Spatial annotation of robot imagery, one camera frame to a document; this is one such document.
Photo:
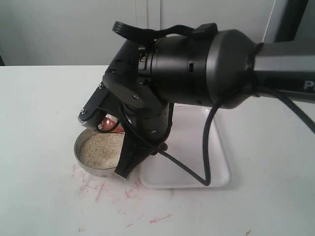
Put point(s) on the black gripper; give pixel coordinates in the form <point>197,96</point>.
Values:
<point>128,77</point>

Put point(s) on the brown wooden spoon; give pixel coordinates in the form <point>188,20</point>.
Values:
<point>110,125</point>

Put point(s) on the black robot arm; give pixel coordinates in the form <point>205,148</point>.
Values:
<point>155,69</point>

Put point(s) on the steel bowl of rice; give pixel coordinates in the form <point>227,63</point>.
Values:
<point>98,153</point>

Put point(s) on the white plastic tray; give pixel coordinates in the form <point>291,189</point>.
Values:
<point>185,144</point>

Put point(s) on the white cabinet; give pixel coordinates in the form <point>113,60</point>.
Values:
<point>79,32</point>

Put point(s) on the dark door frame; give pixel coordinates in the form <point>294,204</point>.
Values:
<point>297,21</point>

